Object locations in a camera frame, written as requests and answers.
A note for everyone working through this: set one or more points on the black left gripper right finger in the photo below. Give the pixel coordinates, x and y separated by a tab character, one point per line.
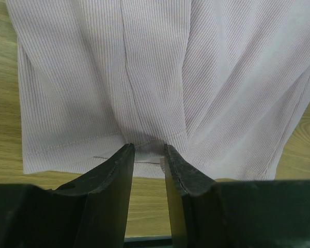
194	210

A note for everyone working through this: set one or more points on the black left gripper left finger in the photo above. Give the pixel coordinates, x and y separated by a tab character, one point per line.
92	210

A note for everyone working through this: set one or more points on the pink ribbed tank top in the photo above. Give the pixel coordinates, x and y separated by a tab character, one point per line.
224	82

